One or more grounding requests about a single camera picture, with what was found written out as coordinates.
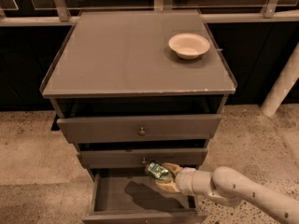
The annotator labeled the green can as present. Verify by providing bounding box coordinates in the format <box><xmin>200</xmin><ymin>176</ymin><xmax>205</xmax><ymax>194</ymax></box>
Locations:
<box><xmin>145</xmin><ymin>161</ymin><xmax>173</xmax><ymax>182</ymax></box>

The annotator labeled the grey bottom drawer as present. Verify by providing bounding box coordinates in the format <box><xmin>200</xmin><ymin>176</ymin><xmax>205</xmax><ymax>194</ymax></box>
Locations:
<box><xmin>82</xmin><ymin>168</ymin><xmax>207</xmax><ymax>224</ymax></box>

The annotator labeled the grey middle drawer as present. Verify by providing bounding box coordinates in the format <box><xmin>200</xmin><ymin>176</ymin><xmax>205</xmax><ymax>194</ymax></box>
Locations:
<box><xmin>78</xmin><ymin>148</ymin><xmax>207</xmax><ymax>169</ymax></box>

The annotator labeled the grey drawer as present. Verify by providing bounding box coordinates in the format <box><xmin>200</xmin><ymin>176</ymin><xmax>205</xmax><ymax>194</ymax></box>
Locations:
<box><xmin>82</xmin><ymin>168</ymin><xmax>207</xmax><ymax>224</ymax></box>
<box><xmin>57</xmin><ymin>114</ymin><xmax>221</xmax><ymax>144</ymax></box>
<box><xmin>78</xmin><ymin>148</ymin><xmax>207</xmax><ymax>169</ymax></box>

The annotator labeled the white bowl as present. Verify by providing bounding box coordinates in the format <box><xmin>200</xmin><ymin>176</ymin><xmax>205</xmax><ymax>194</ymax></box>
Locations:
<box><xmin>168</xmin><ymin>34</ymin><xmax>210</xmax><ymax>60</ymax></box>

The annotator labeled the brass top drawer knob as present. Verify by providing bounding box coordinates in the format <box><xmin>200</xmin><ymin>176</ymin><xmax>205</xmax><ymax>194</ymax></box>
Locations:
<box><xmin>138</xmin><ymin>127</ymin><xmax>146</xmax><ymax>136</ymax></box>

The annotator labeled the grey drawer cabinet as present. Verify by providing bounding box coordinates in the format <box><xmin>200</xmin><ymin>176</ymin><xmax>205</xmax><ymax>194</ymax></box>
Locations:
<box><xmin>39</xmin><ymin>9</ymin><xmax>238</xmax><ymax>224</ymax></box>

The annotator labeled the white post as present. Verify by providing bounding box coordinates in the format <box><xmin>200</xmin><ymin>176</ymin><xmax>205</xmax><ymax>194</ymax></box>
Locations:
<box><xmin>261</xmin><ymin>43</ymin><xmax>299</xmax><ymax>117</ymax></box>

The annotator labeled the grey top drawer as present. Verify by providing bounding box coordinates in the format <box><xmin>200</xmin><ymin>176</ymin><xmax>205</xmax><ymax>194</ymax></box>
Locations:
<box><xmin>57</xmin><ymin>114</ymin><xmax>221</xmax><ymax>144</ymax></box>

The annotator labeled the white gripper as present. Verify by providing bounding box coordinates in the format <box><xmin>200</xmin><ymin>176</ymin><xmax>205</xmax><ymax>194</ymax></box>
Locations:
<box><xmin>155</xmin><ymin>162</ymin><xmax>196</xmax><ymax>196</ymax></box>

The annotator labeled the metal railing frame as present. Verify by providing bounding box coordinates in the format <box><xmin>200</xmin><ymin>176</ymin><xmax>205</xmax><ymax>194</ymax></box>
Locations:
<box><xmin>0</xmin><ymin>0</ymin><xmax>299</xmax><ymax>26</ymax></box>

